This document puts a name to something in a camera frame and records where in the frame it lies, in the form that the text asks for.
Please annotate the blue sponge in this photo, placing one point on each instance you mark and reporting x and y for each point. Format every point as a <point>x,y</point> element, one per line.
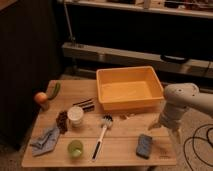
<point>144,146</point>

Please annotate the green plastic cup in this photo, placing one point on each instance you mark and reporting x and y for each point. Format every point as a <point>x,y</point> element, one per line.
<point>75,148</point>

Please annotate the blue-grey cloth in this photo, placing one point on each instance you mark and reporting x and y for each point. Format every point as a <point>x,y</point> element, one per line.
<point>46,142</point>

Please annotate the brown grape bunch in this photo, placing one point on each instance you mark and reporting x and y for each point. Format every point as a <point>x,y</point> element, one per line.
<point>61,122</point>

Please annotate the orange fruit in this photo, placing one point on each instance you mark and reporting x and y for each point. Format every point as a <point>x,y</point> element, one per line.
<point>40,98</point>

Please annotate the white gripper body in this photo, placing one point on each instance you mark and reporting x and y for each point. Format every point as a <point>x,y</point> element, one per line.
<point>170,116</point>

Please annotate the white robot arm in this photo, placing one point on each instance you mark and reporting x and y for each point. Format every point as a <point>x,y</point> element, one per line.
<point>179,99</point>

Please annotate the small brown crumbs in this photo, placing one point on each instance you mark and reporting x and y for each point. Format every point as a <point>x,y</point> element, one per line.
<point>126,116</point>

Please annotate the white dish brush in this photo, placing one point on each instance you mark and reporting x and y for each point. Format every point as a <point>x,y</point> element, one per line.
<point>107,122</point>

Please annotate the orange plastic bin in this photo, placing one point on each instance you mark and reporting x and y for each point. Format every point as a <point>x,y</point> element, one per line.
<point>128,88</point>

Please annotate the metal shelf rack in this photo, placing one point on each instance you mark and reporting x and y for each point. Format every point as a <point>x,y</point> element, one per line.
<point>171,40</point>

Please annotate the white paper cup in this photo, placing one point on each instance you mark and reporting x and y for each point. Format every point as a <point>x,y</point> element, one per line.
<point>75,115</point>

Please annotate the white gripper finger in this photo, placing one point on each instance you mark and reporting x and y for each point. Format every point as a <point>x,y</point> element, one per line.
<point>154,126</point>
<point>176,135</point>

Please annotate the green cucumber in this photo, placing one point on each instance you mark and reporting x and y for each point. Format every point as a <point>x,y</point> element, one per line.
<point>55,91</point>

